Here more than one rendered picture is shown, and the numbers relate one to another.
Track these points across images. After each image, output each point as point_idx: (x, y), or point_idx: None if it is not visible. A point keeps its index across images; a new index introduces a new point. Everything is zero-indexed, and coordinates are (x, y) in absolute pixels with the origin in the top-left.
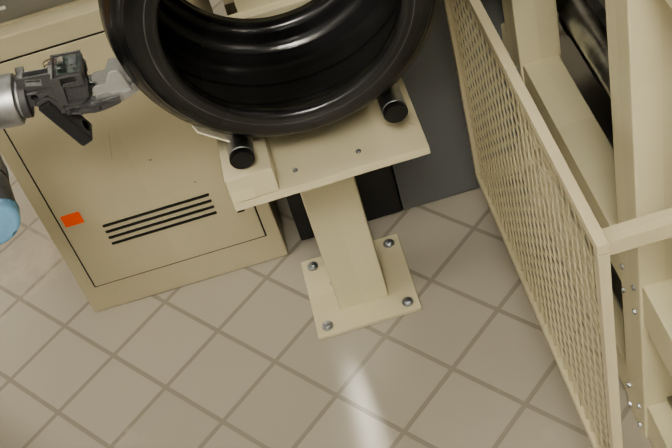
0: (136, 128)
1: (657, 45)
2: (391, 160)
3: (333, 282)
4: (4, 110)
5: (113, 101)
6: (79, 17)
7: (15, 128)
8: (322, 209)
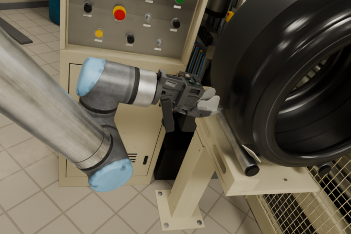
0: (127, 118)
1: None
2: (302, 190)
3: (176, 208)
4: (147, 94)
5: (206, 114)
6: (135, 60)
7: (74, 98)
8: (194, 180)
